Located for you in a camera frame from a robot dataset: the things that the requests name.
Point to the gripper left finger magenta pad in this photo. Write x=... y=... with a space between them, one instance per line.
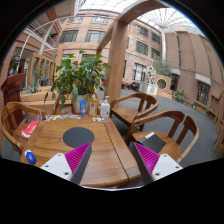
x=70 y=166

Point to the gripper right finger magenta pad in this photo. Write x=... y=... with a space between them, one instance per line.
x=153 y=166

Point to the round dark grey mouse pad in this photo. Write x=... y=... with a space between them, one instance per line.
x=77 y=136

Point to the blue and white computer mouse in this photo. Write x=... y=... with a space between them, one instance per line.
x=30 y=156

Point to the dark notebook on chair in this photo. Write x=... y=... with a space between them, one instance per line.
x=153 y=142

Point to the wooden armchair near right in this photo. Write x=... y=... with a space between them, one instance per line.
x=171 y=147

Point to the wooden armchair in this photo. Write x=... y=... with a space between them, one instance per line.
x=147 y=104
x=171 y=147
x=12 y=121

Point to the red and white packet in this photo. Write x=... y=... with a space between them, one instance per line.
x=26 y=133

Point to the wooden chair behind table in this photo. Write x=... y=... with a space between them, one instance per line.
x=62 y=108

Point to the blue tube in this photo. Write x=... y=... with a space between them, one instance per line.
x=83 y=104

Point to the yellow liquid bottle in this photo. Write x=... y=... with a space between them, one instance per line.
x=93 y=106

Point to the white pump dispenser bottle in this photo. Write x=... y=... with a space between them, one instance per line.
x=105 y=108

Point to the wooden armchair far right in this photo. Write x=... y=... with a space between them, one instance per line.
x=147 y=104

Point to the wooden armchair left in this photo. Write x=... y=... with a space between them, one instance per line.
x=12 y=121

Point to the potted green plant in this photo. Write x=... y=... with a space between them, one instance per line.
x=78 y=79

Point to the wooden pillar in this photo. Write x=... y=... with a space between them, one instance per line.
x=116 y=60

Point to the white statue on pedestal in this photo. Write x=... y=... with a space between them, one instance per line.
x=148 y=86

